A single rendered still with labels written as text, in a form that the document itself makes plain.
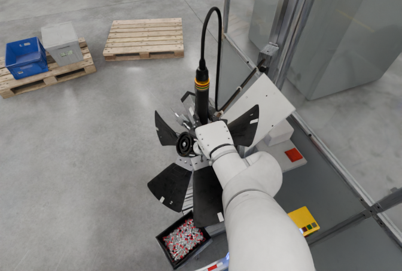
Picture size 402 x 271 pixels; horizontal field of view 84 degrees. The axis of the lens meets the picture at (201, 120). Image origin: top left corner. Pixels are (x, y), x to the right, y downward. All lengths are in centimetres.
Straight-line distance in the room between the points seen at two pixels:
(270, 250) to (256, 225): 3
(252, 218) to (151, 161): 219
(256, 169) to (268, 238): 26
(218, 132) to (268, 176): 24
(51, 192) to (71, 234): 49
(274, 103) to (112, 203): 176
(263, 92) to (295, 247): 94
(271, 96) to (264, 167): 65
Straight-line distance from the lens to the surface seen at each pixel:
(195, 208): 98
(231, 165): 61
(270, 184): 52
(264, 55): 122
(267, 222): 27
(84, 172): 260
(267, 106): 112
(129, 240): 220
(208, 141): 67
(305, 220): 114
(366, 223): 149
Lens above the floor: 208
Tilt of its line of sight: 51 degrees down
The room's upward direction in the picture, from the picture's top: straight up
